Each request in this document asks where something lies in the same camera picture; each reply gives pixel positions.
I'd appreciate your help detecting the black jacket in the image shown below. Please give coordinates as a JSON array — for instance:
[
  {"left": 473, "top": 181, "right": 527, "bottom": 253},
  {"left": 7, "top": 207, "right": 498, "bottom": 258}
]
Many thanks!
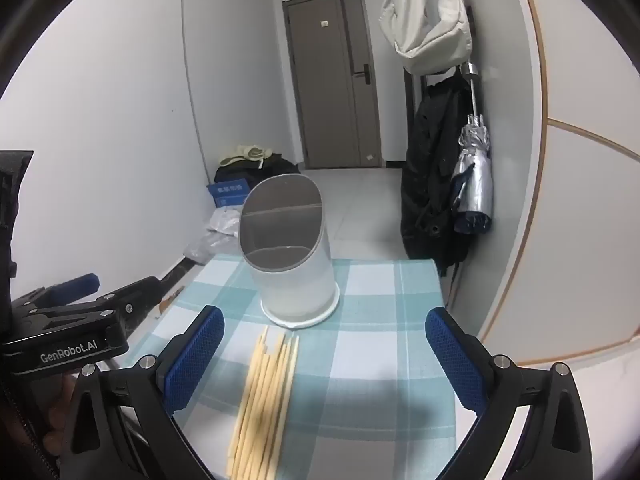
[{"left": 400, "top": 72, "right": 493, "bottom": 278}]

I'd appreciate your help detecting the blue cardboard box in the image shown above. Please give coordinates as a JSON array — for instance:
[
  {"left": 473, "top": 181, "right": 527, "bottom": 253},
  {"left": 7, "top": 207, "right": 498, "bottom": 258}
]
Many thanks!
[{"left": 206, "top": 178, "right": 251, "bottom": 209}]

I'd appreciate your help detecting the silver folding umbrella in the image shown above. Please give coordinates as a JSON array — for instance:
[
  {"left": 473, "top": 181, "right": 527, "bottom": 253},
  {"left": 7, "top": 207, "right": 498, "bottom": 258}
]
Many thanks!
[{"left": 450, "top": 60, "right": 496, "bottom": 236}]

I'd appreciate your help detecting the tan suede shoe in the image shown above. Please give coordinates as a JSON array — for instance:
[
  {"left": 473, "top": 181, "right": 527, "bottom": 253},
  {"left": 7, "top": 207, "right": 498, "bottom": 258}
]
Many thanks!
[{"left": 156, "top": 287, "right": 187, "bottom": 318}]

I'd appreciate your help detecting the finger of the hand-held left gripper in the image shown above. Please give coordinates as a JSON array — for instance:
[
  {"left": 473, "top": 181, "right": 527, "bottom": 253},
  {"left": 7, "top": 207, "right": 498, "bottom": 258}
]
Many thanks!
[
  {"left": 10, "top": 273, "right": 101, "bottom": 312},
  {"left": 30, "top": 276, "right": 167, "bottom": 333}
]

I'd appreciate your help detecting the translucent white utensil holder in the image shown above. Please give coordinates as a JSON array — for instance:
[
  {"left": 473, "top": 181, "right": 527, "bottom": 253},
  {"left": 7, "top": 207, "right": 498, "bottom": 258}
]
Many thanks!
[{"left": 239, "top": 172, "right": 342, "bottom": 330}]

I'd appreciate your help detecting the bundle of wooden chopsticks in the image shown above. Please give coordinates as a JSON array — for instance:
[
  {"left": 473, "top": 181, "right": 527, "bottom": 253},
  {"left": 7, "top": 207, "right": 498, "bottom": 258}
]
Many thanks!
[{"left": 225, "top": 326, "right": 301, "bottom": 480}]

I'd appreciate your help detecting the white plastic parcel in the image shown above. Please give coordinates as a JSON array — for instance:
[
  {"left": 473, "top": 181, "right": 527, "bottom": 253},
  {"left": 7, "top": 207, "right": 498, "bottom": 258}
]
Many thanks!
[{"left": 207, "top": 207, "right": 244, "bottom": 237}]

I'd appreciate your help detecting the white fabric bag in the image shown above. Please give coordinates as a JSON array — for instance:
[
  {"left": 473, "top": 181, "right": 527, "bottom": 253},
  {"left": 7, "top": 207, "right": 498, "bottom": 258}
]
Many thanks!
[{"left": 378, "top": 0, "right": 473, "bottom": 75}]

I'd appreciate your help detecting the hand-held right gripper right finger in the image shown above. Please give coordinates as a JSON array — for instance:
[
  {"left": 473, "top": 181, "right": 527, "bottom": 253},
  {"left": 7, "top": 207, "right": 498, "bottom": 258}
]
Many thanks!
[{"left": 425, "top": 307, "right": 596, "bottom": 480}]

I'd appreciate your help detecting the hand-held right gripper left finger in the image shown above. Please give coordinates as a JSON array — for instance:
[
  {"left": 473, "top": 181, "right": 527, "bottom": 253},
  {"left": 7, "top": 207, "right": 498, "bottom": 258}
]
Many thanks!
[{"left": 57, "top": 305, "right": 226, "bottom": 480}]

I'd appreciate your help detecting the teal checkered tablecloth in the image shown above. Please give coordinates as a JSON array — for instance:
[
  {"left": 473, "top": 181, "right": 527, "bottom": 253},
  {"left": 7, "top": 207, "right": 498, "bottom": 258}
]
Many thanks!
[{"left": 125, "top": 252, "right": 483, "bottom": 480}]

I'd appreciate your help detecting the black bag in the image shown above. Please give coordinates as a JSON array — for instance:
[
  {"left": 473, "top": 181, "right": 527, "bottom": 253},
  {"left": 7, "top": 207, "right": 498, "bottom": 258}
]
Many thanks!
[{"left": 214, "top": 152, "right": 303, "bottom": 186}]

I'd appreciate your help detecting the grey plastic parcel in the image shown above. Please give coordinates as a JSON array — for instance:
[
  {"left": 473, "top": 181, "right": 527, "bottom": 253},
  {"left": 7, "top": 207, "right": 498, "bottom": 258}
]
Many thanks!
[{"left": 184, "top": 232, "right": 236, "bottom": 266}]

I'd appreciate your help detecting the grey brown door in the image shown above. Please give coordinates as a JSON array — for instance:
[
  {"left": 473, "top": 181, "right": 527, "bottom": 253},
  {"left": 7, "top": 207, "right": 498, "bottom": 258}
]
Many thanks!
[{"left": 282, "top": 0, "right": 383, "bottom": 170}]

